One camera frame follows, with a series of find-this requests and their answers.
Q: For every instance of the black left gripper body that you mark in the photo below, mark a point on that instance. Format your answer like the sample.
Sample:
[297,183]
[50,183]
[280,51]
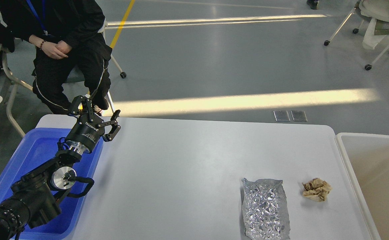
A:
[85,135]

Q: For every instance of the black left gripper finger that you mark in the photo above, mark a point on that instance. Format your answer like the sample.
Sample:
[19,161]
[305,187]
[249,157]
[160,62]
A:
[81,108]
[108,129]

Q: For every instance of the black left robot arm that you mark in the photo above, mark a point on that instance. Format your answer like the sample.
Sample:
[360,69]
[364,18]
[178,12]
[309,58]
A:
[37,195]

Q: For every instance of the seated person in black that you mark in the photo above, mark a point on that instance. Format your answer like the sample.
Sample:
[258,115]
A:
[66,34]

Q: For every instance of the white chair far left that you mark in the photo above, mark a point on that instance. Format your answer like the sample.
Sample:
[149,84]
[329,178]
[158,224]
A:
[15,82]

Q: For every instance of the crumpled silver foil bag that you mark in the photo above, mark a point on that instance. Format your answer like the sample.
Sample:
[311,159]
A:
[264,210]

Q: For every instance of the left metal floor plate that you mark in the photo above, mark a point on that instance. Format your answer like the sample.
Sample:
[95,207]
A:
[281,116]

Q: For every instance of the metal floor plate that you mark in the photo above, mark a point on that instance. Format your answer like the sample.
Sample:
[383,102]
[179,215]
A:
[299,116]
[281,116]

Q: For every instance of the right metal floor plate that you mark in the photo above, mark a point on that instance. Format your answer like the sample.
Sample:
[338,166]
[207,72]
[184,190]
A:
[299,116]

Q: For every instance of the crumpled brown paper ball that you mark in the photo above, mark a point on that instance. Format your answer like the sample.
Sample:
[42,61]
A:
[316,190]

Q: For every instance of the standing person legs background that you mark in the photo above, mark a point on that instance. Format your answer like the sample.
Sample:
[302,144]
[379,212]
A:
[313,4]

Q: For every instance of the white plastic bin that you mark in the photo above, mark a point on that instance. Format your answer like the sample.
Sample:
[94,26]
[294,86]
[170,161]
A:
[366,159]

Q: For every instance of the white chair top right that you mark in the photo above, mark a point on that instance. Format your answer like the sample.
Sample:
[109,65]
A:
[376,14]

